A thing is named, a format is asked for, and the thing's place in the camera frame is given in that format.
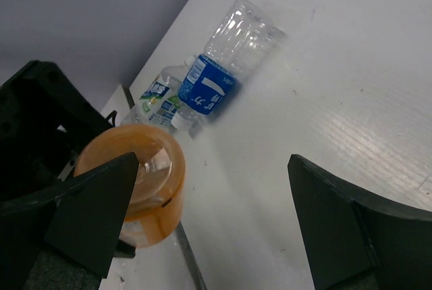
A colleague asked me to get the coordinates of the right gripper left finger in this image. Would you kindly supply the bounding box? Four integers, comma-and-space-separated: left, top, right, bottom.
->
1, 152, 138, 289

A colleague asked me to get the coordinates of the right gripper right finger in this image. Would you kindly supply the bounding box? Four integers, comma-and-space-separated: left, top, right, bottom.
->
288, 154, 431, 289

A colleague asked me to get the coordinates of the orange juice bottle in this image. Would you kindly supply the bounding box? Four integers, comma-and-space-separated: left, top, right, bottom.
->
74, 124, 186, 248

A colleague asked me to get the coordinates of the green white label bottle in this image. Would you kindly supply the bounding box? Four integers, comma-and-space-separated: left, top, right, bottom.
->
121, 64, 189, 134

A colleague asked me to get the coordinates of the tall blue label bottle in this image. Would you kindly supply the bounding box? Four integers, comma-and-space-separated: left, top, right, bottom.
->
171, 0, 286, 131

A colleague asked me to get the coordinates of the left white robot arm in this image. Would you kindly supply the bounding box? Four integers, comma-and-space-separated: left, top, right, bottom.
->
1, 61, 112, 201

